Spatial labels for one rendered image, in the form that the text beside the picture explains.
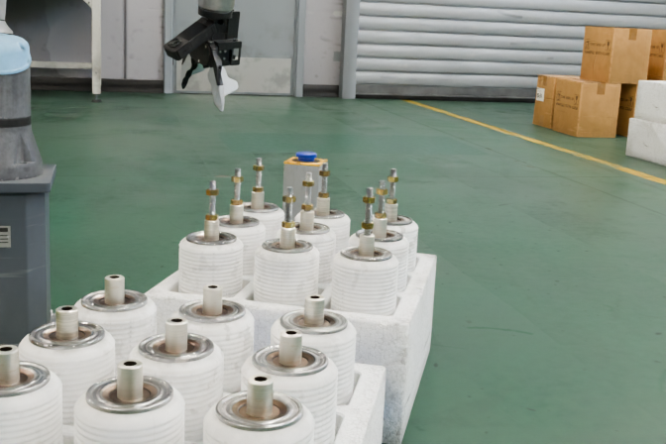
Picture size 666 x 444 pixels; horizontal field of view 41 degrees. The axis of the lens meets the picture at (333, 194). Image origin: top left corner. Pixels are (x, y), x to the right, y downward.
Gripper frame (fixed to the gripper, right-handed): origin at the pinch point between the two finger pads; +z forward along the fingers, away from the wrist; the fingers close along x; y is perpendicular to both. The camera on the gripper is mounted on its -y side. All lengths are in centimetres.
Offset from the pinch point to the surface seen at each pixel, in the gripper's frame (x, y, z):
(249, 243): -53, -25, 2
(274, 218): -46.6, -14.8, 3.4
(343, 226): -56, -7, 2
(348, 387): -97, -44, -5
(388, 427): -88, -24, 15
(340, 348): -96, -45, -10
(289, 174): -34.9, -2.1, 2.3
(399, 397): -88, -23, 10
